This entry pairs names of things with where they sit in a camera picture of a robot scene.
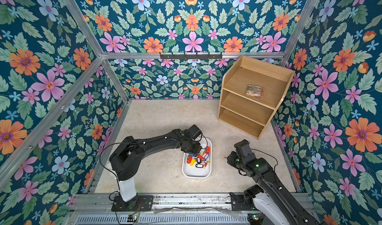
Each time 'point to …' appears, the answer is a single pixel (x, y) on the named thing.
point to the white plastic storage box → (195, 172)
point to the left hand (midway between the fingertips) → (200, 151)
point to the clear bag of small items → (254, 90)
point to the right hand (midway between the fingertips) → (228, 157)
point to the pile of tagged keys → (200, 160)
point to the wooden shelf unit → (248, 114)
